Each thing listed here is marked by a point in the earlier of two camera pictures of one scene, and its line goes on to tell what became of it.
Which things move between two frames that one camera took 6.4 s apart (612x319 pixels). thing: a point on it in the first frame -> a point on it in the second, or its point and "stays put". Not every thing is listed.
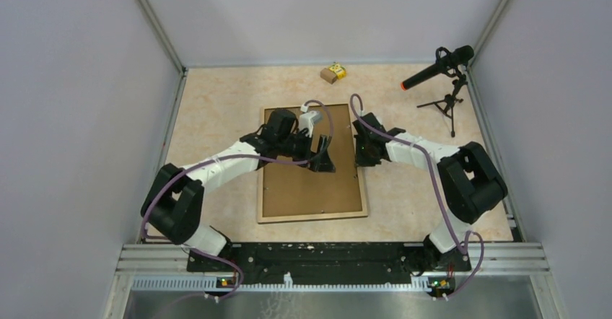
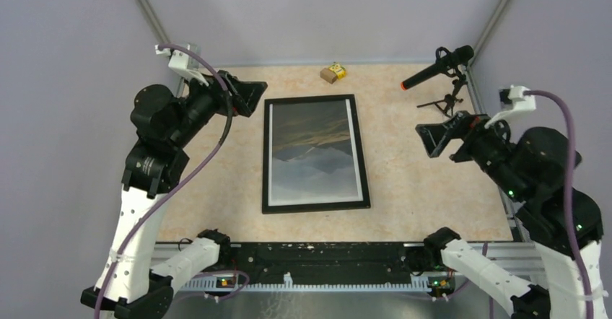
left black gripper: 307,154 -> 245,95
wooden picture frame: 261,219 -> 359,204
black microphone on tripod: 451,64 stays put
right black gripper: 360,161 -> 434,136
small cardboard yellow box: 333,73 stays put
